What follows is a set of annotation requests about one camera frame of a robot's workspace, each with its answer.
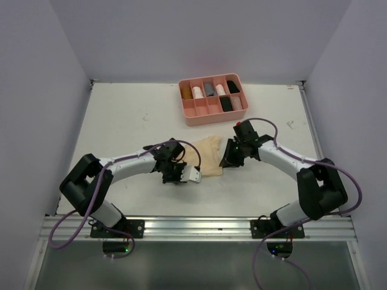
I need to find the grey rolled underwear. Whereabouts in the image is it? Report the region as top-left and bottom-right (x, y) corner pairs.
(203, 82), (216, 97)

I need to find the aluminium table frame rail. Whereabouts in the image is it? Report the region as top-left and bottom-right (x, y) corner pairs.
(39, 79), (357, 242)

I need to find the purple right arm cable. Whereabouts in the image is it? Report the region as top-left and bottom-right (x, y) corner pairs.
(246, 117), (363, 290)

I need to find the pink underwear cream waistband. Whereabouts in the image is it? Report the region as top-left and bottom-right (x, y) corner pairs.
(231, 96), (243, 111)

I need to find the pink divided organizer tray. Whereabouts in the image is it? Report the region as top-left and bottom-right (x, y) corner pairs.
(178, 73), (249, 126)

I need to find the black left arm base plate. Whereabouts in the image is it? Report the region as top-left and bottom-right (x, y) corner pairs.
(88, 218), (145, 239)

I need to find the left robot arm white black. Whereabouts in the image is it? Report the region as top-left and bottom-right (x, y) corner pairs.
(59, 138), (198, 237)

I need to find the beige underwear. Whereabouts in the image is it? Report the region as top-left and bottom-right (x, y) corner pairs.
(178, 135), (223, 178)

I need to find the black underwear orange trim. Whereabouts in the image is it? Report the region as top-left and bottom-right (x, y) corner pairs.
(220, 96), (233, 112)

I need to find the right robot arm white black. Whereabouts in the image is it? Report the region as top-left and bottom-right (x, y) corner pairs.
(220, 121), (348, 237)

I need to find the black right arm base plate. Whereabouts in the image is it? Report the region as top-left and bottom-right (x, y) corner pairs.
(249, 215), (305, 239)

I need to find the black rolled underwear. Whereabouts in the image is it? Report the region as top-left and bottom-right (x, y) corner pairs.
(226, 80), (240, 94)

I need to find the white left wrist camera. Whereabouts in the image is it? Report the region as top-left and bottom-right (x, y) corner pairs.
(180, 166), (202, 184)

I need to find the brown rolled underwear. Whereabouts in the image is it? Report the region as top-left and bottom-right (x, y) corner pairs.
(181, 86), (193, 100)

